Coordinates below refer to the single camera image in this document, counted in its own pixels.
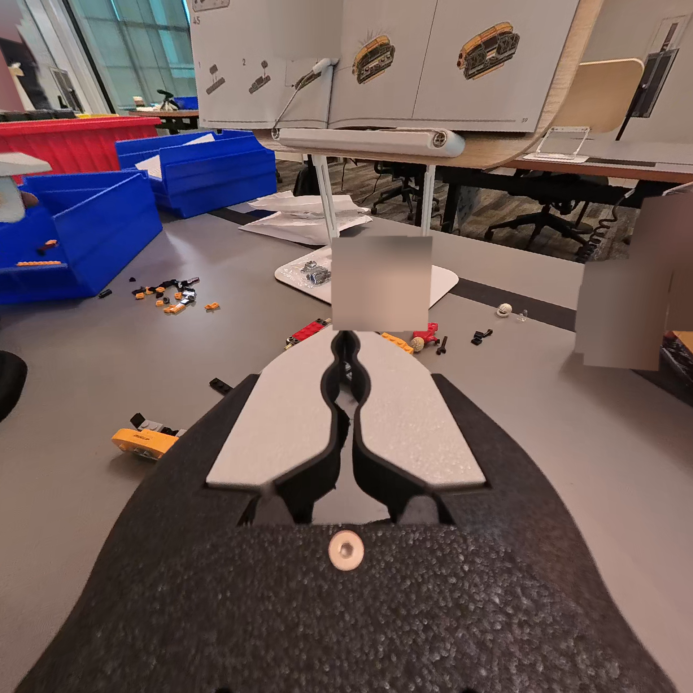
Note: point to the wooden office table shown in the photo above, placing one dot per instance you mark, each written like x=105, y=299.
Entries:
x=622, y=170

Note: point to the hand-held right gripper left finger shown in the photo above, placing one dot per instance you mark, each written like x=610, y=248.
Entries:
x=276, y=427

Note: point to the row of black boxes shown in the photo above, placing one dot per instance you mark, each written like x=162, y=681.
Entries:
x=38, y=115

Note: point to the grey desk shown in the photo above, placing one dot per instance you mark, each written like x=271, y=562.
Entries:
x=108, y=352

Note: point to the white book stand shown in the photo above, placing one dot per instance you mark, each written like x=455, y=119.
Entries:
x=368, y=142

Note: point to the pile of small bricks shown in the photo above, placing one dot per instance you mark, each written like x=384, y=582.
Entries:
x=173, y=295

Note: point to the bag of small metal parts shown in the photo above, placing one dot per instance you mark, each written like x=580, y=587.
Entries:
x=315, y=273

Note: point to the red plastic bin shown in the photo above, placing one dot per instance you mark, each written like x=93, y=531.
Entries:
x=70, y=143

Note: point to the light wooden chair back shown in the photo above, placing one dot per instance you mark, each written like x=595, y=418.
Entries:
x=601, y=92

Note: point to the orange toy brick assembly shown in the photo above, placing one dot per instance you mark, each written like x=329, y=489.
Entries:
x=143, y=438

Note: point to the clear acrylic stand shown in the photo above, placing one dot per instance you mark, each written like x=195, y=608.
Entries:
x=557, y=149

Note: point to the small blue bin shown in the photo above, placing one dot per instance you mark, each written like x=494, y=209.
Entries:
x=187, y=103

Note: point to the black office chair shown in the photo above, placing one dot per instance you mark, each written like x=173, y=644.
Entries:
x=398, y=187
x=541, y=222

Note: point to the brown background table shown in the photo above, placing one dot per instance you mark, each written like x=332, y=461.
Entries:
x=168, y=113

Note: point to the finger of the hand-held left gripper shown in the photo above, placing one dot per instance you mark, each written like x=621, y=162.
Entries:
x=21, y=165

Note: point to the long black plate brick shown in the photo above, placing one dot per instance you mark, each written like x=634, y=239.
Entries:
x=221, y=385

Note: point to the small black toy piece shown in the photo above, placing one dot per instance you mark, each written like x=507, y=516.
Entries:
x=481, y=337

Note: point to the black toy car chassis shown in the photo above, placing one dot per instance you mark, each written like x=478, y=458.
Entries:
x=308, y=331

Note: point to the black padded cushion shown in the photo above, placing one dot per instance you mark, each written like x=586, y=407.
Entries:
x=11, y=384

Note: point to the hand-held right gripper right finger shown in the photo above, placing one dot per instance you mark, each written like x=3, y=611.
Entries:
x=417, y=427

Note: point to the black wall panel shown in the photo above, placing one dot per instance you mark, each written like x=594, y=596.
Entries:
x=652, y=81

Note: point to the black backpack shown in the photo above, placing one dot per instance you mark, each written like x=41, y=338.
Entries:
x=306, y=181

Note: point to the white toy helmet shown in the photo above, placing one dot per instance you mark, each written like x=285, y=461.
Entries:
x=503, y=309

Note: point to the red toy minifigure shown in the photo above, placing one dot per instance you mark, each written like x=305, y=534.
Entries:
x=425, y=335

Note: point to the blue plastic bin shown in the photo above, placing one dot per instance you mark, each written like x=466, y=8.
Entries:
x=108, y=238

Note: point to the stack of nested blue bins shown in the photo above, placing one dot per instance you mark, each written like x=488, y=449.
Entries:
x=216, y=173

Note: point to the crumpled white paper bag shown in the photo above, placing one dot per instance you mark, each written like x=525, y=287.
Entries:
x=292, y=222

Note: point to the open instruction booklet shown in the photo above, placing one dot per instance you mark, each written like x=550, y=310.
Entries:
x=433, y=92

